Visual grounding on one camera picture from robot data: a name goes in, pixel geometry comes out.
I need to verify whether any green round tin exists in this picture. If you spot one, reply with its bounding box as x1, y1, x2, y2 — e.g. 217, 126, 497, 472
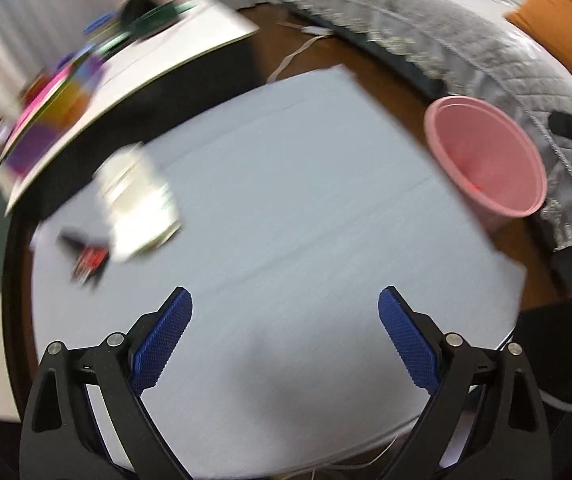
100, 0, 201, 54

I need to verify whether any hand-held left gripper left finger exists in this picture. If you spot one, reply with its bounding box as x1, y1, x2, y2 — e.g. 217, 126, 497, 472
20, 286, 195, 480

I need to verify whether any white top coffee table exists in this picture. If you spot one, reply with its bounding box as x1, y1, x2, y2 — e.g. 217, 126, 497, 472
3, 0, 261, 217

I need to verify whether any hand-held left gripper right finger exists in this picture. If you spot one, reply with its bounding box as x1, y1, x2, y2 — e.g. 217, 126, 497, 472
378, 286, 553, 480

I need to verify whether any dark clothing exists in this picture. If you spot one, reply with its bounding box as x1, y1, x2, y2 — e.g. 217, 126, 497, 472
515, 285, 572, 480

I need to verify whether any pink plastic bin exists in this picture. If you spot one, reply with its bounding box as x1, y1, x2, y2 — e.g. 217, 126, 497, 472
423, 95, 549, 234

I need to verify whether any colourful long box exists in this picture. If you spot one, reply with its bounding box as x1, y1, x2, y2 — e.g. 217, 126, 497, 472
3, 45, 110, 182

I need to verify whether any grey curtain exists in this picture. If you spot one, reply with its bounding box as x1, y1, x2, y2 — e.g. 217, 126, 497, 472
0, 0, 134, 128

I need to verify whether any orange cushion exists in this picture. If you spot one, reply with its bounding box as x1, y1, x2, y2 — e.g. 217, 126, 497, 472
391, 0, 572, 126

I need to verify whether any small black item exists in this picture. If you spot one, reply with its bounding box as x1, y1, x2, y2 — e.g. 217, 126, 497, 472
58, 230, 112, 289

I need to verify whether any grey-blue table mat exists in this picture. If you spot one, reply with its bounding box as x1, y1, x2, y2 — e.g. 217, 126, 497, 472
28, 64, 527, 478

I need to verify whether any black hat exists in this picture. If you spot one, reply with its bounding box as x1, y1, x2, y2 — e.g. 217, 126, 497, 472
118, 0, 159, 27

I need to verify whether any white power cable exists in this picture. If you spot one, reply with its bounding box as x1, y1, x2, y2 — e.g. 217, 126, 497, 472
266, 34, 317, 84

